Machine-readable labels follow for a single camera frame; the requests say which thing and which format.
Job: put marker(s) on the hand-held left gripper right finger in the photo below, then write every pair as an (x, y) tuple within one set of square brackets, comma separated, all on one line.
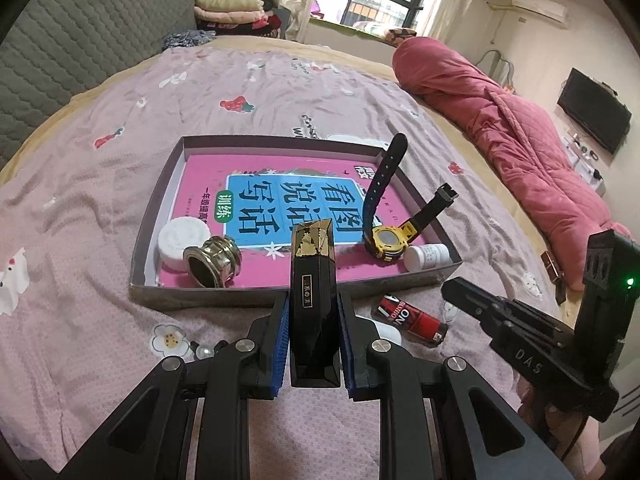
[(346, 345)]

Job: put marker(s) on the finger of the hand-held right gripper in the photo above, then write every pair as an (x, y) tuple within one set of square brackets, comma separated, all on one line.
[(550, 365), (500, 312)]

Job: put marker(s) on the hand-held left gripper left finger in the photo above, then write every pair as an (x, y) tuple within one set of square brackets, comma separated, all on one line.
[(281, 345)]

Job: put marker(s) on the black and gold box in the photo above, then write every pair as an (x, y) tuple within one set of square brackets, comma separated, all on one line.
[(315, 300)]

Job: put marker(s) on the gold ribbed metal cap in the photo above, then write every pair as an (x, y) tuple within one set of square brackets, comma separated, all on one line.
[(220, 255)]

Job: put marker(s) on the shallow grey cardboard box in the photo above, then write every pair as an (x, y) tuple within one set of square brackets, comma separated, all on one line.
[(165, 296)]

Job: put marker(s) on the small dark case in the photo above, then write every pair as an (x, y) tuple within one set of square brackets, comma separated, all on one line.
[(561, 290)]

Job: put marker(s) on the small brown lipstick box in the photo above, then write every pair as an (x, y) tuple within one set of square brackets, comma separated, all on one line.
[(550, 264)]

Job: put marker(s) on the red and black lighter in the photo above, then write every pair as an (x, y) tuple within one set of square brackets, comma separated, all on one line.
[(415, 320)]

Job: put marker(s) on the small clear bead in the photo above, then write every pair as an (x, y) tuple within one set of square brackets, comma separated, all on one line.
[(203, 351)]

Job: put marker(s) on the small white pill bottle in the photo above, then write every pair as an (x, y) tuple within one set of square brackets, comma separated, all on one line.
[(430, 256)]

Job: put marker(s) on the white television shelf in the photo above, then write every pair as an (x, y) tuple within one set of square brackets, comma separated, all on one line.
[(585, 160)]

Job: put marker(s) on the white round bottle cap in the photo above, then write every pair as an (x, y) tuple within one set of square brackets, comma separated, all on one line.
[(180, 240)]

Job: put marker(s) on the pink quilted duvet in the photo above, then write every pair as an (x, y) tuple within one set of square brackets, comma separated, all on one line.
[(500, 125)]

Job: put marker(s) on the pink book with blue label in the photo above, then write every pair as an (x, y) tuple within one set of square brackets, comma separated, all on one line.
[(210, 170)]

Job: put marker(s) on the pink strawberry print blanket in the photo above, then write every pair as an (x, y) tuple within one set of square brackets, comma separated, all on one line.
[(100, 210)]

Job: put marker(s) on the white air conditioner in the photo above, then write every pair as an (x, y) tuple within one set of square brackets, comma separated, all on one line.
[(540, 6)]

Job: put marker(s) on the blue patterned cloth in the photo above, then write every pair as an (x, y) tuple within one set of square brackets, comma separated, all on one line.
[(187, 39)]

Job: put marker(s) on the red patterned folded cloth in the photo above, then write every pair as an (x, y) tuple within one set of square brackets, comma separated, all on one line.
[(265, 24)]

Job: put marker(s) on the pink folded blanket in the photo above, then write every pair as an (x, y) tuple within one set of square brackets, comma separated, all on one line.
[(225, 16)]

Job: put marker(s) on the cream folded blanket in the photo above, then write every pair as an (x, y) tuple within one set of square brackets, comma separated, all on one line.
[(225, 1)]

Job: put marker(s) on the grey quilted headboard cover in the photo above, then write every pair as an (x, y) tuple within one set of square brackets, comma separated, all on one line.
[(75, 35)]

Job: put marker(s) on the black wall television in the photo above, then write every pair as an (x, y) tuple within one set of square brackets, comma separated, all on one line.
[(595, 110)]

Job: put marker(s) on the metal frame chair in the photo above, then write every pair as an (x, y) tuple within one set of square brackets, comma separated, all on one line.
[(500, 67)]

